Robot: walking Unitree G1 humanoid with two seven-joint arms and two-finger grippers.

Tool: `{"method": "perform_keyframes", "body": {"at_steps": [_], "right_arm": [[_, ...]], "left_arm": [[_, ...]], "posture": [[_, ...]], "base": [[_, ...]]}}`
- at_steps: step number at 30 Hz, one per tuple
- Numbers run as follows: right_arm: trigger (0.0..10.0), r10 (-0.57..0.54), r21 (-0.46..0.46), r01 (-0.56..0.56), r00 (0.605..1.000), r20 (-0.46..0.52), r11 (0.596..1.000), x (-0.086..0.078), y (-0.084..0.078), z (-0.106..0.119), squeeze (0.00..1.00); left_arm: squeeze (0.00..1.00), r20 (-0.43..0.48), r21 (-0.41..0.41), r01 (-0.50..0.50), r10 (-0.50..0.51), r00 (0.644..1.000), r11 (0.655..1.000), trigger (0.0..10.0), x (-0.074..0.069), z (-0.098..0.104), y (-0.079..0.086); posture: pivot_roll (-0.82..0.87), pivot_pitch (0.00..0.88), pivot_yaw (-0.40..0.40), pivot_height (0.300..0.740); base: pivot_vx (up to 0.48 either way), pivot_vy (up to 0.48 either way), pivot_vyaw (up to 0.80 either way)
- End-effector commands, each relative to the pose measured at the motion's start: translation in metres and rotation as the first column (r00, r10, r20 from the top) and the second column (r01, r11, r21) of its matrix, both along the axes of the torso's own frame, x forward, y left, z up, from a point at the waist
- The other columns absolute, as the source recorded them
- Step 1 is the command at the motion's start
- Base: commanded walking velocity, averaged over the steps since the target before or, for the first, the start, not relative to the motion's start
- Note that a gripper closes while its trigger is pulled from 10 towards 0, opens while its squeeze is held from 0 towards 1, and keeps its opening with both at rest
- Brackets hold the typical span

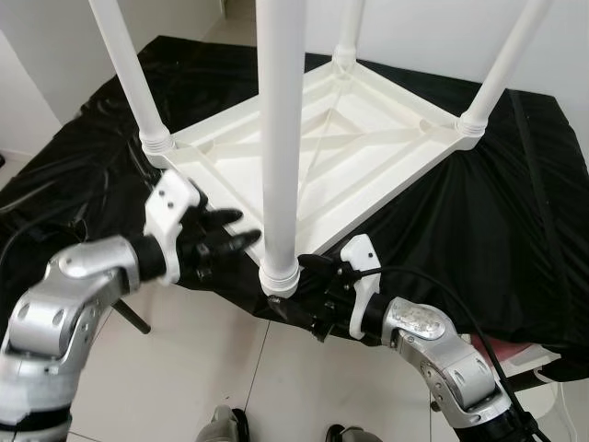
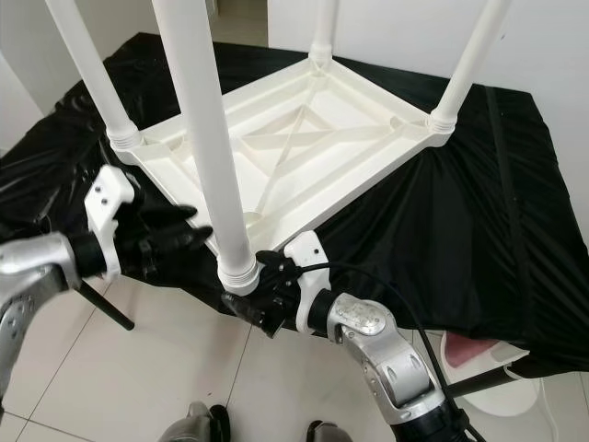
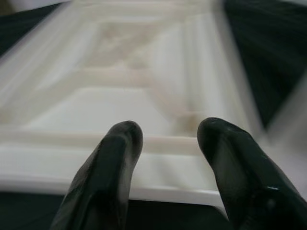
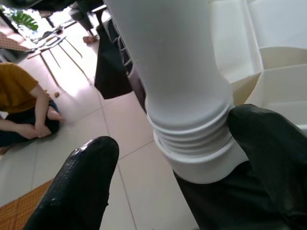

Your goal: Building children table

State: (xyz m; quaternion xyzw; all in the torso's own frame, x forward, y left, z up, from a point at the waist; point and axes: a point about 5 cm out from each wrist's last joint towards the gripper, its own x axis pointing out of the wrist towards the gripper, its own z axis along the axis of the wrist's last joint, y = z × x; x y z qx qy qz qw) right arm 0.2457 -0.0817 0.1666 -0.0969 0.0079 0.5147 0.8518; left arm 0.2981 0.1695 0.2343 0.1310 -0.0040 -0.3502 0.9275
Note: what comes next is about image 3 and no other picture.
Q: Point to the black table cloth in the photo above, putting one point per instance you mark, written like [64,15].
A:
[275,60]

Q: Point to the white plastic children table top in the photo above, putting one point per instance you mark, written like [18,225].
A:
[120,83]

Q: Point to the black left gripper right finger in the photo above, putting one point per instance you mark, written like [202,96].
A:
[251,187]

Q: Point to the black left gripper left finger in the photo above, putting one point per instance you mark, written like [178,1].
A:
[100,179]

